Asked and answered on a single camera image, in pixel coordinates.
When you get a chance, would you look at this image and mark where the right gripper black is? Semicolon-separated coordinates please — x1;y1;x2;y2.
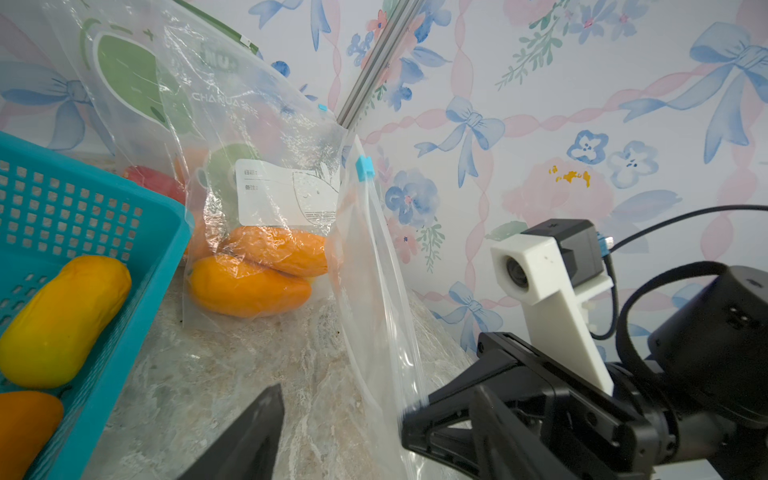
400;333;678;479

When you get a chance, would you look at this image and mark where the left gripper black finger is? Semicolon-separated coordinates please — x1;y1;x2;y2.
179;384;285;480

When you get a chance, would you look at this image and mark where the orange mango top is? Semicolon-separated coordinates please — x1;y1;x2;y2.
222;226;328;278

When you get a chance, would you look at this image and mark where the small yellow mango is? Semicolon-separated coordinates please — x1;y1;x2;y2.
1;256;132;390

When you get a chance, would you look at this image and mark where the red yellow mango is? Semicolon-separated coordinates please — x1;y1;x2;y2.
122;166;186;204

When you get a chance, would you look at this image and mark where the clear zip-top bag green print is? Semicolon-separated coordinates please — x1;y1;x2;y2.
42;1;274;190

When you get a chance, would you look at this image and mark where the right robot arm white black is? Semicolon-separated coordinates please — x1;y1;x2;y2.
400;261;767;479

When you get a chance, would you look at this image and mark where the teal plastic mesh basket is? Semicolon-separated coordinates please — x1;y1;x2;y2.
1;134;191;479

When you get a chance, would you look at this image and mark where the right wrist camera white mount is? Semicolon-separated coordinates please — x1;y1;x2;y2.
490;219;614;395

